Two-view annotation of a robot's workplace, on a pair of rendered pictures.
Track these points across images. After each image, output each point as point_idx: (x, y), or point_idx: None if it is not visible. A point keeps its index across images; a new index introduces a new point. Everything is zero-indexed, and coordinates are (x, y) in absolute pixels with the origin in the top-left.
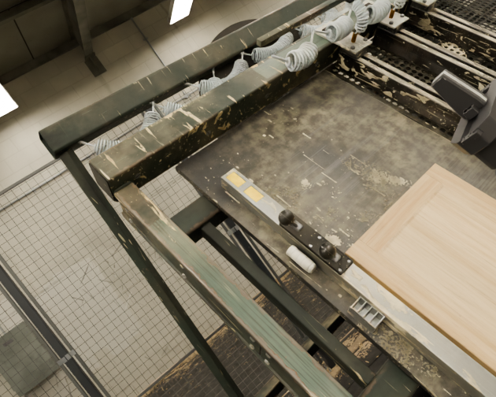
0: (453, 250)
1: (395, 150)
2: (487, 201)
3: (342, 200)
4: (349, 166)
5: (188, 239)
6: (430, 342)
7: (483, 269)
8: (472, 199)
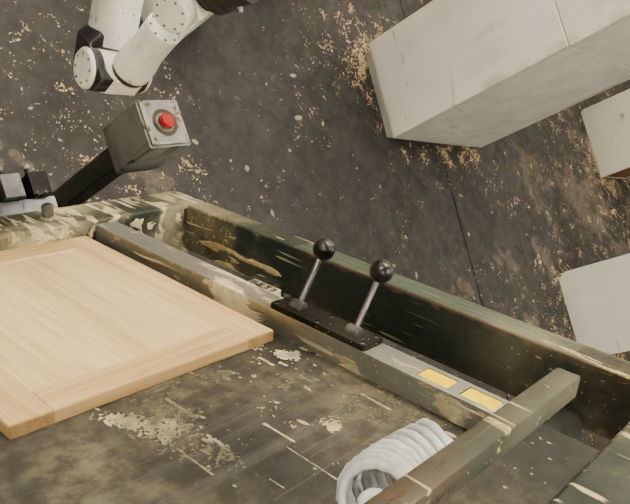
0: (98, 324)
1: (79, 481)
2: None
3: (258, 397)
4: (223, 450)
5: (514, 331)
6: (198, 263)
7: (70, 307)
8: None
